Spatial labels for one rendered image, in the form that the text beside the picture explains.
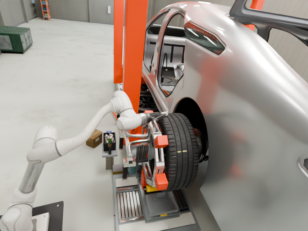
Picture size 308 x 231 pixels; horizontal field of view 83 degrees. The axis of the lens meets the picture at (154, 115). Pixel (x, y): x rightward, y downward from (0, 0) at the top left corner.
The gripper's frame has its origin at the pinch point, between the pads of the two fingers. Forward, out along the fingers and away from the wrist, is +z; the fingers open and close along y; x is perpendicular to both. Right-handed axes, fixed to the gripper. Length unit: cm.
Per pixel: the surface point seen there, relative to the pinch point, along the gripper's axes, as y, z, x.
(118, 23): -213, 77, 81
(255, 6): -93, 315, 140
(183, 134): 21.7, 0.3, -9.1
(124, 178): 1, -37, -46
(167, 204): 8, 12, -99
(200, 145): 20.7, 28.2, -27.3
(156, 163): 19.3, -21.4, -26.8
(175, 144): 22.6, -8.0, -14.1
